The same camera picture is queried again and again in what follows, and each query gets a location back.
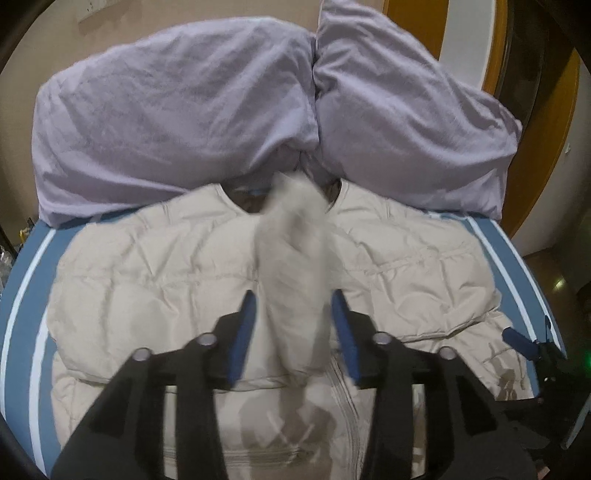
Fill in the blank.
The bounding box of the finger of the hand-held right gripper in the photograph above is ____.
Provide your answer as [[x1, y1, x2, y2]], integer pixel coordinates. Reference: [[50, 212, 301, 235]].
[[502, 326, 568, 370]]

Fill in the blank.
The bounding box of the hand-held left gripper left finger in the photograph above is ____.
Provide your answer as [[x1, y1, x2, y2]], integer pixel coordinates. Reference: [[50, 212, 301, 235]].
[[51, 291, 257, 480]]

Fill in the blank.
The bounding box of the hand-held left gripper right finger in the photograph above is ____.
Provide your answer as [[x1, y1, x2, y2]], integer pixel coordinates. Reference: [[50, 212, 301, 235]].
[[331, 289, 536, 480]]

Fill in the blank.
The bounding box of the beige down jacket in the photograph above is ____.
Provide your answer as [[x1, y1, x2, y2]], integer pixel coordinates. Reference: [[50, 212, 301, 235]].
[[46, 173, 542, 480]]

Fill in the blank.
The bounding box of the lavender pillow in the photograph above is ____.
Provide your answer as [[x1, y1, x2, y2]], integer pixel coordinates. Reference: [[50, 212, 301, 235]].
[[33, 21, 321, 228], [311, 0, 523, 221]]

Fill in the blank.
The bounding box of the blue white striped bed sheet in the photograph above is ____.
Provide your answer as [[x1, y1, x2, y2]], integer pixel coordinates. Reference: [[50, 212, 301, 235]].
[[0, 210, 568, 476]]

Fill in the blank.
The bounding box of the wooden door frame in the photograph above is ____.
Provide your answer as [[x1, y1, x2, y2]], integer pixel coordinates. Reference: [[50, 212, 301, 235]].
[[382, 0, 581, 237]]

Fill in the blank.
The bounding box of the white wall switch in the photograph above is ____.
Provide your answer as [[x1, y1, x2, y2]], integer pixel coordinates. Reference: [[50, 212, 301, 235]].
[[76, 0, 112, 22]]

